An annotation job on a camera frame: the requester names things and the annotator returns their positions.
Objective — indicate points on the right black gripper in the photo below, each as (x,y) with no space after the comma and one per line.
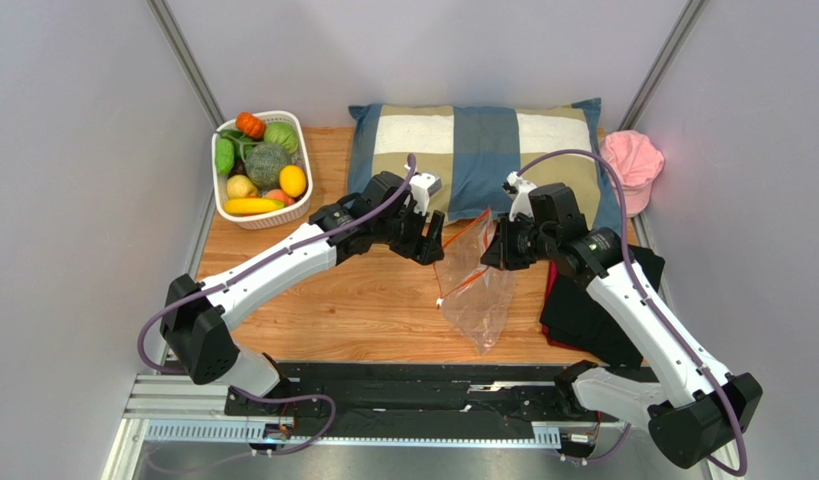
(508,241)

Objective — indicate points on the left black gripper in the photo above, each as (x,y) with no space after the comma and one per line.
(418,249)

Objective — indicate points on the clear zip bag orange zipper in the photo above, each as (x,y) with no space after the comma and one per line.
(474,298)

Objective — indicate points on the yellow toy lemon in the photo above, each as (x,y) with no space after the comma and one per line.
(293,181)

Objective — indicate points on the pink toy peach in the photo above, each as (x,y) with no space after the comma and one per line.
(279,195)

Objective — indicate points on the yellow toy banana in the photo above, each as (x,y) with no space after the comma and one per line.
(252,206)

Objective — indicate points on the green toy pepper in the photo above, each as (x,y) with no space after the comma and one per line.
(224,156)

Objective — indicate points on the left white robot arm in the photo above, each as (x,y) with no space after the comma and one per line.
(199,317)

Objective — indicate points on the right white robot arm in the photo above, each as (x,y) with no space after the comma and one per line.
(697,405)

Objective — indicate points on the black folded cloth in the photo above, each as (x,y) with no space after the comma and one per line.
(574,318)

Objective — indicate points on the plaid blue beige pillow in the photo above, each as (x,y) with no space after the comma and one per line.
(473,149)

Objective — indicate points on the white perforated plastic basket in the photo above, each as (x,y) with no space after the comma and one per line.
(300,158)

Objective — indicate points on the pink cap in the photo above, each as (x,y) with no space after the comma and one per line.
(637,163)

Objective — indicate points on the green toy cabbage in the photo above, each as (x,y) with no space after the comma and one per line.
(282,134)

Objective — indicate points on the netted green toy melon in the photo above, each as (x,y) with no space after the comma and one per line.
(264,163)

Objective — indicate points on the pale yellow toy pear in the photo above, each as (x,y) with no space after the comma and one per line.
(240,186)

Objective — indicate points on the dark green leafy toy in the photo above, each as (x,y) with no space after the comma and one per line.
(242,144)

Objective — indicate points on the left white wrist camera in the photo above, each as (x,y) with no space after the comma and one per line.
(423,186)

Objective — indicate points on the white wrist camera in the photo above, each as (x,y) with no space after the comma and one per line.
(519,190)
(423,186)

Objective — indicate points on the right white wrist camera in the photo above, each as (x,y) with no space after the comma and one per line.
(519,190)

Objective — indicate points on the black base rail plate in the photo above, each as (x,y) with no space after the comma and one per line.
(417,401)

